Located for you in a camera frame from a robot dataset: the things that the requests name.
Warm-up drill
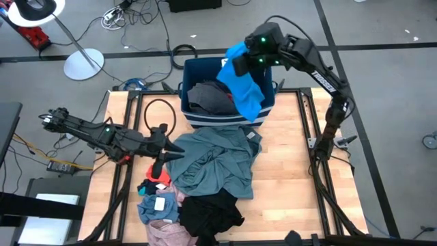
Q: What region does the black coiled cable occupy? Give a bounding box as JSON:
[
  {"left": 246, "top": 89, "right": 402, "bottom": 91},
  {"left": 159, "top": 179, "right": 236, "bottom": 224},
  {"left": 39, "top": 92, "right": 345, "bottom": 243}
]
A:
[{"left": 170, "top": 44, "right": 199, "bottom": 71}]

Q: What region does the black cable plug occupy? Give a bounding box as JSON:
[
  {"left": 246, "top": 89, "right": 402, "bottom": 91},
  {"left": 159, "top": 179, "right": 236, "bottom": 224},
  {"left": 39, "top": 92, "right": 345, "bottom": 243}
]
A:
[{"left": 412, "top": 225, "right": 436, "bottom": 240}]

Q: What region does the black cable tangle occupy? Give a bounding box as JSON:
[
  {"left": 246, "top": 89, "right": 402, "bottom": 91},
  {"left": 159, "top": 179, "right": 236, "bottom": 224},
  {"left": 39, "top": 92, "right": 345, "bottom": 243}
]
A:
[{"left": 117, "top": 0, "right": 171, "bottom": 52}]

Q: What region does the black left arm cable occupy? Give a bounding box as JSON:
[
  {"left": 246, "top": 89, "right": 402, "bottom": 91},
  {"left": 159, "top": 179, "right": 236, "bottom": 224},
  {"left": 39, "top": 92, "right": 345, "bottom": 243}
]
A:
[{"left": 143, "top": 98, "right": 178, "bottom": 138}]

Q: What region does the white panel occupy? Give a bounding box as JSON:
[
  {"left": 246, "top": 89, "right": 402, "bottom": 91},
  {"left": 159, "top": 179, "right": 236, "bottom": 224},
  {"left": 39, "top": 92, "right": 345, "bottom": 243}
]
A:
[{"left": 18, "top": 193, "right": 81, "bottom": 245}]

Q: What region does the white cable bundle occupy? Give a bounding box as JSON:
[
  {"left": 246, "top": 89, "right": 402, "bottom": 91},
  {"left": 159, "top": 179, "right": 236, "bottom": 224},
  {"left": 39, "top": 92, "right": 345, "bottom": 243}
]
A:
[{"left": 100, "top": 6, "right": 127, "bottom": 31}]

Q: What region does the navy white-striped fabric bin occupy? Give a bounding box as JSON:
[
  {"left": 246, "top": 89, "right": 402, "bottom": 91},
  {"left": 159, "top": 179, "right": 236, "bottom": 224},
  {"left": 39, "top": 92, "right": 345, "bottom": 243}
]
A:
[{"left": 180, "top": 57, "right": 278, "bottom": 129}]

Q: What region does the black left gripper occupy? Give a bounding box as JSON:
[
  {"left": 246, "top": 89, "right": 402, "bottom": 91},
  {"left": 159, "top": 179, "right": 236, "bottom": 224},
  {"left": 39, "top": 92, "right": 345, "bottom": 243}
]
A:
[{"left": 138, "top": 123, "right": 186, "bottom": 180}]

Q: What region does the black power brick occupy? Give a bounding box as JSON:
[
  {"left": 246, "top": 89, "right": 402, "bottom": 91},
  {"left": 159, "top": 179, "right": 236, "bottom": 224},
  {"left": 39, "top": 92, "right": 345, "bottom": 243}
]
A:
[{"left": 46, "top": 159, "right": 78, "bottom": 175}]

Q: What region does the teal grey shirt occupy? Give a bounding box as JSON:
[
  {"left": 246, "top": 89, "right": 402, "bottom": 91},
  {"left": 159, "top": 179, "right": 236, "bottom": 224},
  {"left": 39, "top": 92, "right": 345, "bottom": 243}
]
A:
[{"left": 166, "top": 124, "right": 263, "bottom": 200}]

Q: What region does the black aluminium table frame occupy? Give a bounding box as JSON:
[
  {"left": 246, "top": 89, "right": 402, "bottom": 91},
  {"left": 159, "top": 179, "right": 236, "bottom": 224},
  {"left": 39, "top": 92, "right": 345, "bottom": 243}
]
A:
[{"left": 80, "top": 87, "right": 369, "bottom": 246}]

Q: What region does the black bar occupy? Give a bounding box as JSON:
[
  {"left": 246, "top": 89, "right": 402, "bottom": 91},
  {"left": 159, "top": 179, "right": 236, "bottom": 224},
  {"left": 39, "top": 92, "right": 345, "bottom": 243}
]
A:
[{"left": 0, "top": 191, "right": 85, "bottom": 221}]

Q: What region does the dark grey garment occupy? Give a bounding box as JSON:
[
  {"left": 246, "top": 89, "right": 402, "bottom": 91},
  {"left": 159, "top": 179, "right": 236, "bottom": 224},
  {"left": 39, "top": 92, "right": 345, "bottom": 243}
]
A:
[{"left": 186, "top": 81, "right": 240, "bottom": 116}]

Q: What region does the black rounded object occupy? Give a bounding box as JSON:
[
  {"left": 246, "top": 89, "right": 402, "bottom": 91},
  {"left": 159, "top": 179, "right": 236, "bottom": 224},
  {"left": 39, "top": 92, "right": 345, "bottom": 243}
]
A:
[{"left": 284, "top": 230, "right": 304, "bottom": 246}]

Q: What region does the grey caster wheel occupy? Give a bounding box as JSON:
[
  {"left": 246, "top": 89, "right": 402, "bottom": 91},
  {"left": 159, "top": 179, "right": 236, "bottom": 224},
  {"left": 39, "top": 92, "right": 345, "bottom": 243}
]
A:
[{"left": 422, "top": 131, "right": 437, "bottom": 150}]

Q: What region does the dark desk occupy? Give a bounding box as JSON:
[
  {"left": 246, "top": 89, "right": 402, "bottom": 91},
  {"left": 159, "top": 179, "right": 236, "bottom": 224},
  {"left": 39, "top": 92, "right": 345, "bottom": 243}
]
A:
[{"left": 0, "top": 101, "right": 23, "bottom": 168}]

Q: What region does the white floor lamp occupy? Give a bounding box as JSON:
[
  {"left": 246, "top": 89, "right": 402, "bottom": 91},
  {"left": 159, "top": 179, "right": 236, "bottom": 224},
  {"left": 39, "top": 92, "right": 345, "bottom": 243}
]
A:
[{"left": 7, "top": 0, "right": 105, "bottom": 81}]

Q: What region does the black garment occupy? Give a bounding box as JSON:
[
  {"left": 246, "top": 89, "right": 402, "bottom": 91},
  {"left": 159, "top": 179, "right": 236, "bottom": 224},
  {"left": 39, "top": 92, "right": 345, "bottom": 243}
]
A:
[{"left": 179, "top": 187, "right": 245, "bottom": 246}]

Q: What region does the navy sock teal toe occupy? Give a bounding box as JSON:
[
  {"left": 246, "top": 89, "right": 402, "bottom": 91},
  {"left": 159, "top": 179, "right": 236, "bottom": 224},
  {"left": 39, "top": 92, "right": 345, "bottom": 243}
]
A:
[{"left": 137, "top": 179, "right": 163, "bottom": 197}]

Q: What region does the light blue denim garment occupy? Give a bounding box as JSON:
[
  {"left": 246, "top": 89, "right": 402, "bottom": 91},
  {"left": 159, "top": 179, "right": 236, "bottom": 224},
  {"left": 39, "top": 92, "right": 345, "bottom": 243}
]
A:
[{"left": 137, "top": 193, "right": 180, "bottom": 226}]

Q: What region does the yellow cable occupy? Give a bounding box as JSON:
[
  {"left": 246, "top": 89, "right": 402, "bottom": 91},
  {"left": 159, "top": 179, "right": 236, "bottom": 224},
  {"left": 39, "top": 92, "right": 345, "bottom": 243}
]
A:
[{"left": 12, "top": 133, "right": 94, "bottom": 171}]

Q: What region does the blue cable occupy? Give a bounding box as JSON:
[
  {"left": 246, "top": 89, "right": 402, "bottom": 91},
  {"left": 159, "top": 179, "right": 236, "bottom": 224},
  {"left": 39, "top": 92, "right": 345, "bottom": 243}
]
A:
[{"left": 122, "top": 77, "right": 150, "bottom": 92}]

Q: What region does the bright blue shirt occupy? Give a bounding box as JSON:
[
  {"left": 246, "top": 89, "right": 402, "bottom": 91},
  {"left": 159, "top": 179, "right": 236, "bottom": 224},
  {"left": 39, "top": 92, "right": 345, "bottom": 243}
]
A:
[{"left": 216, "top": 41, "right": 266, "bottom": 123}]

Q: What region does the orange-red sock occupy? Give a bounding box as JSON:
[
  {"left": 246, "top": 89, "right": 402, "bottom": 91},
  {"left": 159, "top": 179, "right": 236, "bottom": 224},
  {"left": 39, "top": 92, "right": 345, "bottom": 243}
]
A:
[{"left": 145, "top": 165, "right": 171, "bottom": 185}]

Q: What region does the black box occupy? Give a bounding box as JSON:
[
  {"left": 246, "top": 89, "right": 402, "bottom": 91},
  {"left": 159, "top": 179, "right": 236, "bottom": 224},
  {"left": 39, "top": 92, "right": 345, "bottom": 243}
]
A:
[{"left": 167, "top": 0, "right": 223, "bottom": 14}]

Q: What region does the pink knit garment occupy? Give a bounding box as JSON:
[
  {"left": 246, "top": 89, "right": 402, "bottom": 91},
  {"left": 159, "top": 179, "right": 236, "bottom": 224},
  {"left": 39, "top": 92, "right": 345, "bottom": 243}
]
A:
[{"left": 145, "top": 184, "right": 199, "bottom": 246}]

